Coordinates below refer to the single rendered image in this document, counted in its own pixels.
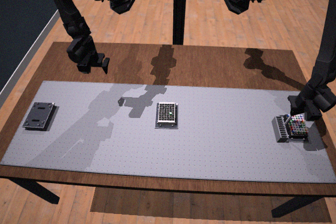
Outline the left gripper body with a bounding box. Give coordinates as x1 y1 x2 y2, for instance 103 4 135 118
287 92 313 112

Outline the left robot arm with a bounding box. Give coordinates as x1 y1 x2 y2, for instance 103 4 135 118
228 0 336 122

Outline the white tube carrier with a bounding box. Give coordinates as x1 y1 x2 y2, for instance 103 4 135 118
158 102 175 125

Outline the grey slotted rack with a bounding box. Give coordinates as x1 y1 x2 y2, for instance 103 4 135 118
272 116 289 143

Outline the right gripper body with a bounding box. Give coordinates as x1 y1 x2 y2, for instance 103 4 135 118
88 48 109 68

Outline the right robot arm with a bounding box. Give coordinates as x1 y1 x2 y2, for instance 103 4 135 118
54 0 131 74

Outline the black vial rack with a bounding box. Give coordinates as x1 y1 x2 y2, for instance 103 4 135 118
283 114 308 139

